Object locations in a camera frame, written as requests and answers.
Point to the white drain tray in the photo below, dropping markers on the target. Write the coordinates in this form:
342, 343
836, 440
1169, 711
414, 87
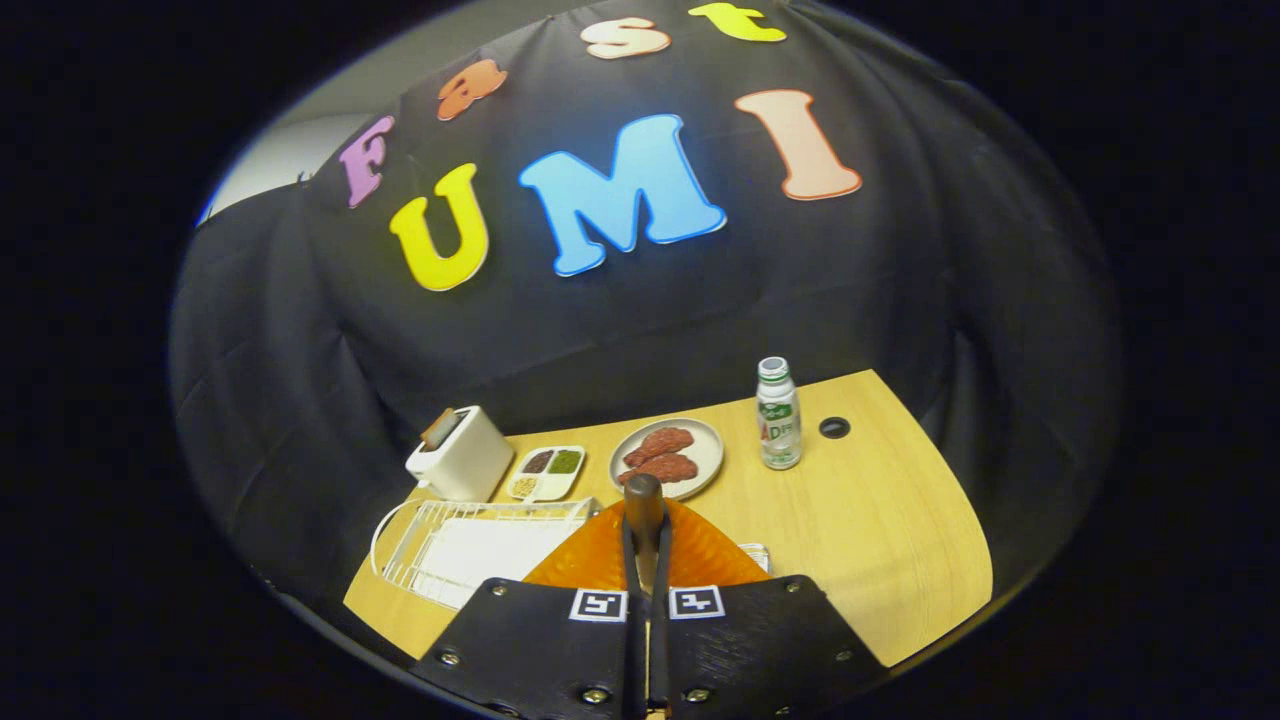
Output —
490, 550

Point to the brown bread slice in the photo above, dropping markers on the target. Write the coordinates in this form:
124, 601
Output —
440, 428

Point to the pile of green beans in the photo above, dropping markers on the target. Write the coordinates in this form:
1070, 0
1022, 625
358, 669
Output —
565, 461

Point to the red meat piece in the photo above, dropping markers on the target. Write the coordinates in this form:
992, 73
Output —
665, 469
662, 443

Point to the beige round plate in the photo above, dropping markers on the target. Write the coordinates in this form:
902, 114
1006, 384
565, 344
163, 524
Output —
705, 450

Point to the white toaster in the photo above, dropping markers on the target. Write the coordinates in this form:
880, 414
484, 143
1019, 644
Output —
470, 460

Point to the white drink bottle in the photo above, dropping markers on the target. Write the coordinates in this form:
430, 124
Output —
779, 420

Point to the pile of white rice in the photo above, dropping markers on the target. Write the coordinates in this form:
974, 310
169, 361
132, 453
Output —
556, 487

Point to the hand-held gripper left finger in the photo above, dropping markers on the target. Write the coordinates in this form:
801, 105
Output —
540, 640

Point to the black table grommet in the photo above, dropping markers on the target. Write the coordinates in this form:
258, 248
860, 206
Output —
834, 428

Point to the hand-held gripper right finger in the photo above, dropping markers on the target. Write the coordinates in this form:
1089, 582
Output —
760, 640

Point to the pile of dark beans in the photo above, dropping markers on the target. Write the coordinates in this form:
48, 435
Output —
538, 461

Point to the pile of yellow soybeans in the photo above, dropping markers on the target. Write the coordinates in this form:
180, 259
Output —
524, 486

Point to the white divided tray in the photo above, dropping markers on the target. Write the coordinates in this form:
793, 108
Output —
546, 474

